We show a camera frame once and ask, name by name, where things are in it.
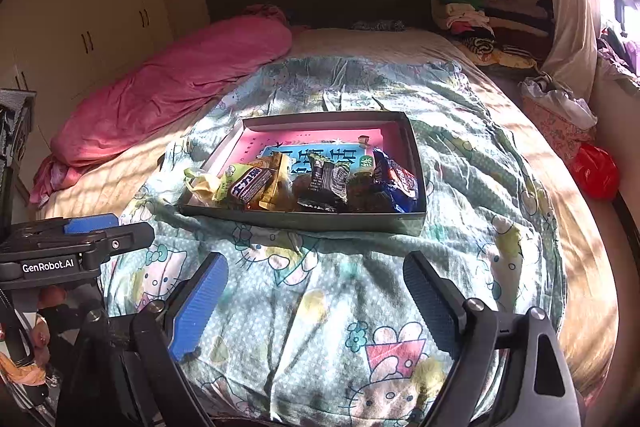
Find clear packet red pastry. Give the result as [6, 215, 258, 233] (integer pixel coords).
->
[347, 173, 395, 213]

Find cream curtain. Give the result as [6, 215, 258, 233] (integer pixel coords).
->
[542, 0, 600, 100]

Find left hand red nails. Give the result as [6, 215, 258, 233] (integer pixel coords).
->
[1, 286, 66, 386]

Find pink patterned box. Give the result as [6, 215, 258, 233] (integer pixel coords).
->
[523, 98, 596, 166]

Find green cartoon print blanket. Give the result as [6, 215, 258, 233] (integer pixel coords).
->
[101, 57, 567, 426]

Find pink duvet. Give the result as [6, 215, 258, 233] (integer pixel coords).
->
[29, 4, 293, 208]

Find pile of clothes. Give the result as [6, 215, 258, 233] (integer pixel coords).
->
[431, 0, 554, 69]

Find Snickers chocolate bar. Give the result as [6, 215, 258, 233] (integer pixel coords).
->
[228, 164, 273, 205]

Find red plastic bag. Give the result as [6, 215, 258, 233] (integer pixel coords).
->
[570, 143, 620, 202]

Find white plastic bag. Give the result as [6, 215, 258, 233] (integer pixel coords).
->
[520, 72, 598, 130]

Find blue Oreo cookie packet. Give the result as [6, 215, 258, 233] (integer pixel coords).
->
[371, 148, 419, 213]

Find green milk candy bag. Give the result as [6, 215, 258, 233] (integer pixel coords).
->
[184, 164, 250, 209]

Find cream wardrobe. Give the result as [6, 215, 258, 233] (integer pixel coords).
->
[1, 0, 172, 187]

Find black green snack packet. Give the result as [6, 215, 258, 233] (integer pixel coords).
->
[297, 153, 349, 213]

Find white yellow snack packet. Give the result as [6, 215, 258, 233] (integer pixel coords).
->
[258, 152, 296, 211]

